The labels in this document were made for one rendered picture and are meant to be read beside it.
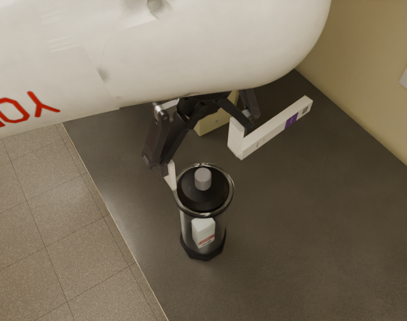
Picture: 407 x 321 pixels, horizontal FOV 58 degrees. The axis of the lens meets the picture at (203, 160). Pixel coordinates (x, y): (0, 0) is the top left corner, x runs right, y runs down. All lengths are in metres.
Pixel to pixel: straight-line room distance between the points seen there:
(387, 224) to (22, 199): 1.78
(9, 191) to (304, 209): 1.71
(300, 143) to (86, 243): 1.26
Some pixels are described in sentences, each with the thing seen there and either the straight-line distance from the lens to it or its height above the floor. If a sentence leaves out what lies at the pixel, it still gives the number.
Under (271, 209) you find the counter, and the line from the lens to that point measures 0.90.
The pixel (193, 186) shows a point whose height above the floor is 1.18.
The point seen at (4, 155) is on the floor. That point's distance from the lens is 2.42.
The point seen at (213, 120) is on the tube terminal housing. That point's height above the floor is 0.98.
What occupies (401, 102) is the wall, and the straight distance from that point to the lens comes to 1.05.
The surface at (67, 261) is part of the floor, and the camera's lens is 1.95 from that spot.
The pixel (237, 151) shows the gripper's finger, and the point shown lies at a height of 1.25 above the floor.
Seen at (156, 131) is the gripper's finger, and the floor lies 1.37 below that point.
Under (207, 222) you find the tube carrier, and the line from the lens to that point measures 0.67.
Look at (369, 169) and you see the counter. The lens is 1.03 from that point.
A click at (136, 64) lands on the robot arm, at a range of 0.21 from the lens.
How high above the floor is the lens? 1.72
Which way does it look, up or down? 55 degrees down
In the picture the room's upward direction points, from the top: straight up
